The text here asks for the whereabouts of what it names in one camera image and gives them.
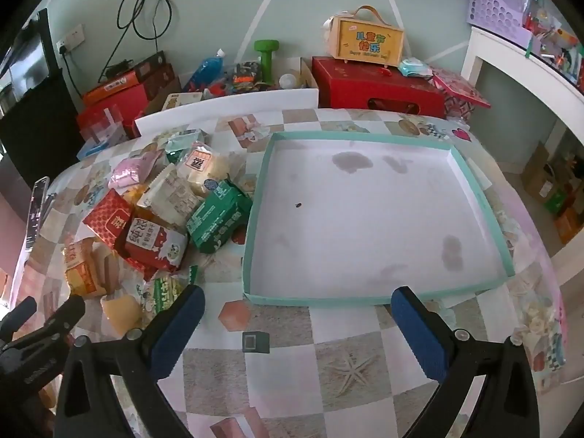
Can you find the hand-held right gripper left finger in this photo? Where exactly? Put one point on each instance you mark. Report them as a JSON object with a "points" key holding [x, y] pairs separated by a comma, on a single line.
{"points": [[178, 333]]}

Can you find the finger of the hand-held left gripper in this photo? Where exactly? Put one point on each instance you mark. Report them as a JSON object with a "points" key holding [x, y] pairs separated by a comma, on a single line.
{"points": [[59, 319], [20, 312]]}

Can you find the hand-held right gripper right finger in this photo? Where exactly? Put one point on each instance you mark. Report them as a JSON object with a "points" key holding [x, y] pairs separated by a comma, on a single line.
{"points": [[417, 337]]}

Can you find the green striped snack packet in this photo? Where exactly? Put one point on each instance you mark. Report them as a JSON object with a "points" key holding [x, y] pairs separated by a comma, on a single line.
{"points": [[159, 292]]}

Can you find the orange cracker packet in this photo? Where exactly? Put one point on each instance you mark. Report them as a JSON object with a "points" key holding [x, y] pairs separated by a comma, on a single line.
{"points": [[82, 269]]}

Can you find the yellow cake packet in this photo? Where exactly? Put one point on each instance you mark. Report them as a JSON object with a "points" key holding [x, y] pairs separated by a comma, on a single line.
{"points": [[121, 312]]}

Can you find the red and white biscuit packet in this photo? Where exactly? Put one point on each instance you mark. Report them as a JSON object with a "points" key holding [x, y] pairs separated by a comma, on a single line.
{"points": [[153, 242]]}

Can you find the red and gold snack packet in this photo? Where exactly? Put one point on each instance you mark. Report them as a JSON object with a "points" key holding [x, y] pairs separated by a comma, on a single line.
{"points": [[107, 221]]}

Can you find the dark green biscuit packet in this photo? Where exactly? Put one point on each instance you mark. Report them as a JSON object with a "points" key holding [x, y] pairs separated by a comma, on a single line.
{"points": [[216, 219]]}

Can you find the teal-rimmed white cardboard tray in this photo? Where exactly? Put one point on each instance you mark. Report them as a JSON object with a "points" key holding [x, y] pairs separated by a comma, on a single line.
{"points": [[365, 214]]}

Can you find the white snack packet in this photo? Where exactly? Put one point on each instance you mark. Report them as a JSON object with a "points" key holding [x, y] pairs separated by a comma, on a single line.
{"points": [[166, 191]]}

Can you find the clear bun packet orange label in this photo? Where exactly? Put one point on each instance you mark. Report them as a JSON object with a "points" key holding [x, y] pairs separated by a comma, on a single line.
{"points": [[200, 164]]}

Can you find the small black card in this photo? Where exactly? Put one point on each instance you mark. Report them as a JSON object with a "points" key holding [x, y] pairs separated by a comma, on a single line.
{"points": [[255, 342]]}

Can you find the smartphone in clear case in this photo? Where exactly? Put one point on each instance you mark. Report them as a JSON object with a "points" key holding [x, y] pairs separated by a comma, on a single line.
{"points": [[36, 212]]}

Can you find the pink snack packet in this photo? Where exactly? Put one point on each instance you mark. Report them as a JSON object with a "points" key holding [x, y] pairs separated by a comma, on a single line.
{"points": [[130, 171]]}

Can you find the black cabinet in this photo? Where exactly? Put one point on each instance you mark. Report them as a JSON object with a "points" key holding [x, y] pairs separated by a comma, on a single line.
{"points": [[41, 127]]}

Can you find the mint green snack packet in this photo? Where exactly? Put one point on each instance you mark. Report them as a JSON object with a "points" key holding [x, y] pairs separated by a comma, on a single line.
{"points": [[182, 143]]}

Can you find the clear plastic boxes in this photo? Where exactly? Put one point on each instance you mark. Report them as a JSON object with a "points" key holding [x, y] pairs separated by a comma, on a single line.
{"points": [[102, 130]]}

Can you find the cardboard boxes under desk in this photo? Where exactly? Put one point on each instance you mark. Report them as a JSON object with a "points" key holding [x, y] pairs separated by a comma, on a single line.
{"points": [[552, 191]]}

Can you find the large red box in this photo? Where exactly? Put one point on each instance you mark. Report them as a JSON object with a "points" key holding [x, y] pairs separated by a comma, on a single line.
{"points": [[130, 109]]}

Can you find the cream snack box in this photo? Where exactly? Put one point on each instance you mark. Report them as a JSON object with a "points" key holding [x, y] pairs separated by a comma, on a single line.
{"points": [[182, 100]]}

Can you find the orange flat box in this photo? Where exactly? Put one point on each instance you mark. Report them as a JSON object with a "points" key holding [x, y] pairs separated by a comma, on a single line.
{"points": [[112, 87]]}

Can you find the red patterned tin lid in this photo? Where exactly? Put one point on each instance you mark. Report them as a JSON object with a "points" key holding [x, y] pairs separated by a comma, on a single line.
{"points": [[456, 93]]}

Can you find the red gift box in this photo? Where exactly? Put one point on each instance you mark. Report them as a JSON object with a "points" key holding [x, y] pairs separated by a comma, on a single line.
{"points": [[365, 84]]}

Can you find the dark red patterned box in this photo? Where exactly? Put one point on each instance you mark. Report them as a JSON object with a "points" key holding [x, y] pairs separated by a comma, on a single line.
{"points": [[157, 73]]}

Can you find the pile of colourful toys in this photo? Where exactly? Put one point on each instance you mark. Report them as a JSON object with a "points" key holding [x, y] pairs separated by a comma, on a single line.
{"points": [[242, 80]]}

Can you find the blue liquid bottle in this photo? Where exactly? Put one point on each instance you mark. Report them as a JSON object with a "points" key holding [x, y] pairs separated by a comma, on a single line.
{"points": [[205, 70]]}

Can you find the white round object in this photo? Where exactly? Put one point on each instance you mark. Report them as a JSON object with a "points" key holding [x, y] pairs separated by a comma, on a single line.
{"points": [[287, 81]]}

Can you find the green dumbbell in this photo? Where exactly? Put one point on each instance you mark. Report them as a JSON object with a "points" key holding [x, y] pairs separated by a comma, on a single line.
{"points": [[266, 61]]}

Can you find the white desk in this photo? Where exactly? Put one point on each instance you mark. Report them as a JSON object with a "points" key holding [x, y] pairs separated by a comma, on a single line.
{"points": [[520, 54]]}

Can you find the yellow wooden handbag box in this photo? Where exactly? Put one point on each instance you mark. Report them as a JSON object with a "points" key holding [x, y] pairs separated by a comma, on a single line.
{"points": [[365, 39]]}

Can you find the clutter of stationery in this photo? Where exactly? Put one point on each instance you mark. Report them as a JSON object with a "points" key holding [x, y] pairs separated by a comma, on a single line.
{"points": [[554, 32]]}

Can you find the purple perforated basket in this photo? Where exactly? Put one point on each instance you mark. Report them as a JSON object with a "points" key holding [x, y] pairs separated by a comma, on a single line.
{"points": [[497, 0]]}

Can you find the wall socket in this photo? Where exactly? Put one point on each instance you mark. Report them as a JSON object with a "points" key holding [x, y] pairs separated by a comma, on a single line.
{"points": [[70, 39]]}

